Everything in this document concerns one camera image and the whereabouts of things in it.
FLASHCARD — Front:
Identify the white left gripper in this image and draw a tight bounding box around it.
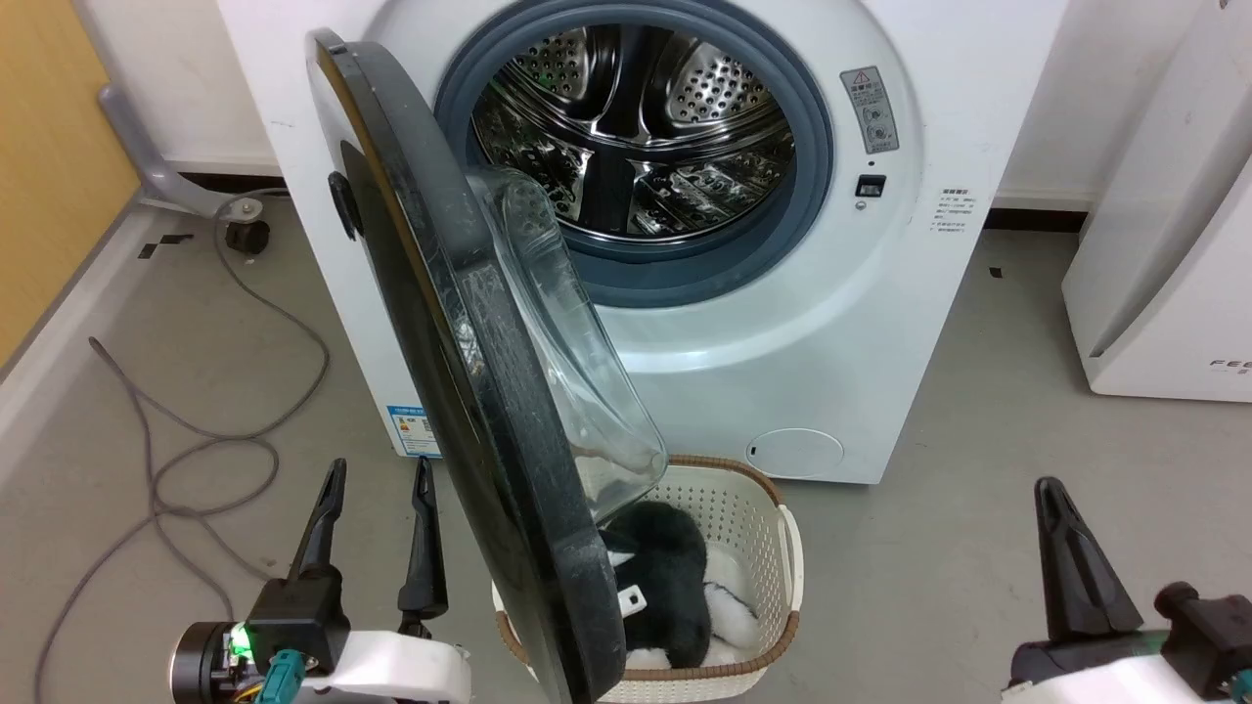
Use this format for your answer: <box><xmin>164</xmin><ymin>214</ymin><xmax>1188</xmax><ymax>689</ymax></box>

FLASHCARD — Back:
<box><xmin>176</xmin><ymin>456</ymin><xmax>472</xmax><ymax>704</ymax></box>

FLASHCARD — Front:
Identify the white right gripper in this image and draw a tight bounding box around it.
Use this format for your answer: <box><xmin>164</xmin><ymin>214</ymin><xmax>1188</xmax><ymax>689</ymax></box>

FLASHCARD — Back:
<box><xmin>1003</xmin><ymin>477</ymin><xmax>1252</xmax><ymax>704</ymax></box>

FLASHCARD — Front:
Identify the black round washer door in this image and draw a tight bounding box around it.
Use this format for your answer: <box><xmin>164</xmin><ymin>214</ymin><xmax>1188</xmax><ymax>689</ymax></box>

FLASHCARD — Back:
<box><xmin>305</xmin><ymin>29</ymin><xmax>670</xmax><ymax>704</ymax></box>

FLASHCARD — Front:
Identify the white front-load washing machine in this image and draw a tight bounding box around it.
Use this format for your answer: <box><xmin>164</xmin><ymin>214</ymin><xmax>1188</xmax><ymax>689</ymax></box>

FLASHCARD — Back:
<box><xmin>217</xmin><ymin>0</ymin><xmax>1069</xmax><ymax>487</ymax></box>

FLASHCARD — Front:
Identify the grey rubber door gasket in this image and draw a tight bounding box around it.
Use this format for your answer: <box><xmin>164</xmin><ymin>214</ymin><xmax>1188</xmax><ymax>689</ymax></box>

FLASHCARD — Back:
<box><xmin>433</xmin><ymin>0</ymin><xmax>834</xmax><ymax>309</ymax></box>

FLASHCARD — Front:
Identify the blue energy label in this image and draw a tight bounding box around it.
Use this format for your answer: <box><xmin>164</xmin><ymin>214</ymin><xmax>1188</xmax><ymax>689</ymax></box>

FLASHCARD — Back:
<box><xmin>386</xmin><ymin>405</ymin><xmax>443</xmax><ymax>459</ymax></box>

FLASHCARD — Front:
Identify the black plush toy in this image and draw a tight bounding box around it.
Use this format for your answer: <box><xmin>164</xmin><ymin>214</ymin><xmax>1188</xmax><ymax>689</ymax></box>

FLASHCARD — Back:
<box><xmin>599</xmin><ymin>502</ymin><xmax>712</xmax><ymax>669</ymax></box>

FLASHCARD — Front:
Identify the white appliance cabinet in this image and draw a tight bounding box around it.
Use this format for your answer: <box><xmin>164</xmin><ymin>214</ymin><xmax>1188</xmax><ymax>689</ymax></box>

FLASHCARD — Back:
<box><xmin>1061</xmin><ymin>0</ymin><xmax>1252</xmax><ymax>403</ymax></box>

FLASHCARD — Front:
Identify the white plush toy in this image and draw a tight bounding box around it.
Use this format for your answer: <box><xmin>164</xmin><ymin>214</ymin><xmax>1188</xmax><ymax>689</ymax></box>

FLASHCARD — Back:
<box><xmin>626</xmin><ymin>548</ymin><xmax>762</xmax><ymax>671</ymax></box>

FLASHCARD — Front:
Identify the round white filter cover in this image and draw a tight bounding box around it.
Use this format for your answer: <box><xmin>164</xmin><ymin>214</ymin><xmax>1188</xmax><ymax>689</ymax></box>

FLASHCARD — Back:
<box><xmin>746</xmin><ymin>428</ymin><xmax>845</xmax><ymax>480</ymax></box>

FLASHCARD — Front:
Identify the white laundry basket brown rim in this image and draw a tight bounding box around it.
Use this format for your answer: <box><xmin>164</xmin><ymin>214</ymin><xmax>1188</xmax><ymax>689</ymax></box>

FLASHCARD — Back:
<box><xmin>492</xmin><ymin>455</ymin><xmax>805</xmax><ymax>703</ymax></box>

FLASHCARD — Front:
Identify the white text label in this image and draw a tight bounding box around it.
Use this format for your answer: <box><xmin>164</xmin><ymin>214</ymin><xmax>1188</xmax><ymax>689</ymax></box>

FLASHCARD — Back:
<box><xmin>929</xmin><ymin>188</ymin><xmax>981</xmax><ymax>239</ymax></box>

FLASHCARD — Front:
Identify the yellow wooden panel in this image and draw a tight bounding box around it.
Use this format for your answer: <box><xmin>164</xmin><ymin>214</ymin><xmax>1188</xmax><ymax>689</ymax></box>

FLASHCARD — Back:
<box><xmin>0</xmin><ymin>0</ymin><xmax>143</xmax><ymax>368</ymax></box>

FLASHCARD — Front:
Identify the grey warning sticker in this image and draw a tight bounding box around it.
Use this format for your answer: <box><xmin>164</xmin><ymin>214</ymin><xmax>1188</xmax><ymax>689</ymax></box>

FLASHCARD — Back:
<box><xmin>840</xmin><ymin>66</ymin><xmax>900</xmax><ymax>154</ymax></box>

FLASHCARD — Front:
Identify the steel washer drum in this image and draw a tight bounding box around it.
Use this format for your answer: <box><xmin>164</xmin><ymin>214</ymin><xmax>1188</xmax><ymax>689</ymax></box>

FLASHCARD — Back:
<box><xmin>471</xmin><ymin>24</ymin><xmax>793</xmax><ymax>239</ymax></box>

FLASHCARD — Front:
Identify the grey power cable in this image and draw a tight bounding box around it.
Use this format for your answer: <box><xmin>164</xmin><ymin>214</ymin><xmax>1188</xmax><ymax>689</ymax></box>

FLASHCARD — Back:
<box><xmin>34</xmin><ymin>191</ymin><xmax>331</xmax><ymax>704</ymax></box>

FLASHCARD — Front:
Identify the grey drain hose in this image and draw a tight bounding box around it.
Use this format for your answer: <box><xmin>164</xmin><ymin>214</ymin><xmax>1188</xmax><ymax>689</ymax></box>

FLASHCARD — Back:
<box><xmin>96</xmin><ymin>83</ymin><xmax>265</xmax><ymax>218</ymax></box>

